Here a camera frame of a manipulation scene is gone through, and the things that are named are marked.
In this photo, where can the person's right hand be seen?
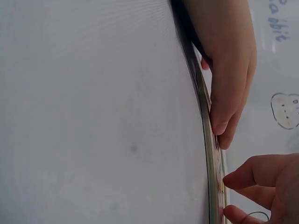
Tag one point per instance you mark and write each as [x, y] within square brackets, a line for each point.
[282, 186]

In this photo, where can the person's left fingers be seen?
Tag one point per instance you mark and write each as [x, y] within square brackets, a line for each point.
[227, 116]

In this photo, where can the person's left hand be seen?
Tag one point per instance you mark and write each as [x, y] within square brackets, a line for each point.
[229, 58]

